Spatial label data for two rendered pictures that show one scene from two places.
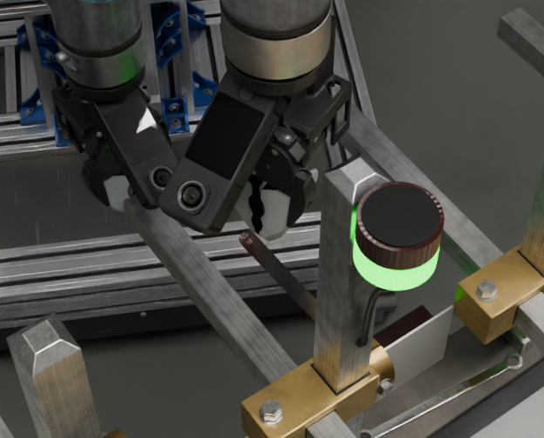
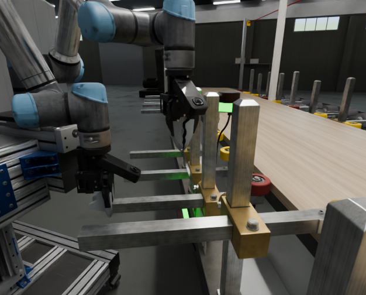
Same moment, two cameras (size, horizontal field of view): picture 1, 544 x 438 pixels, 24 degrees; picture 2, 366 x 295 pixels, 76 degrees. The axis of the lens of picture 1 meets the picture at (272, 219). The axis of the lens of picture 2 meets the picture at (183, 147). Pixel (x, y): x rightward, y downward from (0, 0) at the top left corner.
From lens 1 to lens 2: 0.88 m
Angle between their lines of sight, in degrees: 58
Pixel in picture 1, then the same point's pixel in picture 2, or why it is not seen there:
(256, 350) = (189, 197)
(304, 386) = (209, 191)
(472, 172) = not seen: hidden behind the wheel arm
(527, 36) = (138, 153)
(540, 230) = (195, 152)
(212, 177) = (197, 96)
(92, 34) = (104, 119)
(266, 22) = (192, 43)
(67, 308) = not seen: outside the picture
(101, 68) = (106, 136)
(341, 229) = (214, 111)
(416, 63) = not seen: hidden behind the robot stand
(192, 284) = (156, 201)
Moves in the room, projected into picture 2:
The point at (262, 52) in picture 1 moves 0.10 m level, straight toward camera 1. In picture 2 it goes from (190, 55) to (232, 55)
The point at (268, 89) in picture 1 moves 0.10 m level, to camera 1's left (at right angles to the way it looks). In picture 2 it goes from (190, 72) to (169, 74)
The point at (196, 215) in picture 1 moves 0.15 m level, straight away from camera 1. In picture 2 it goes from (203, 105) to (145, 100)
